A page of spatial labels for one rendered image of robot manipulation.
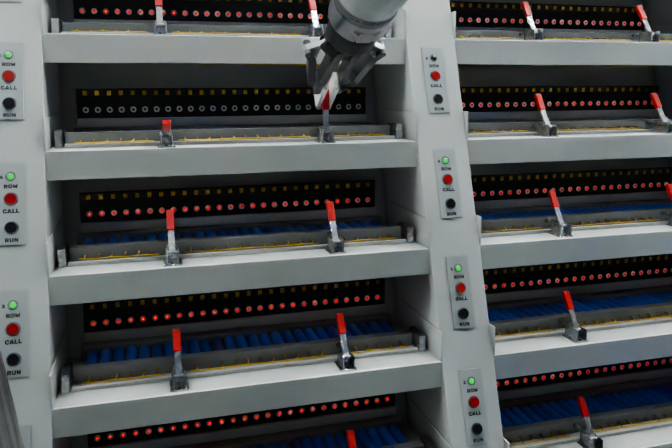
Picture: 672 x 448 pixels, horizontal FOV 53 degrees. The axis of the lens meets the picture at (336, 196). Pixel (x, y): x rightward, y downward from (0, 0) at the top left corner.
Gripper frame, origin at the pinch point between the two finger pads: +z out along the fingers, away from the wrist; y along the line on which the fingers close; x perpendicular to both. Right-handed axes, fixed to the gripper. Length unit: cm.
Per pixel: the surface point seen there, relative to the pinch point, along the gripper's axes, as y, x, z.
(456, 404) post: 17, -53, 11
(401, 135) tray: 14.9, -5.5, 6.9
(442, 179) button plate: 19.6, -15.6, 3.9
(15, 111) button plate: -48.5, -2.2, 1.3
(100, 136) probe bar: -36.9, -4.0, 7.0
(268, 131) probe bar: -9.2, -3.5, 8.0
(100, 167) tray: -36.8, -10.7, 4.1
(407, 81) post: 16.0, 2.9, 2.2
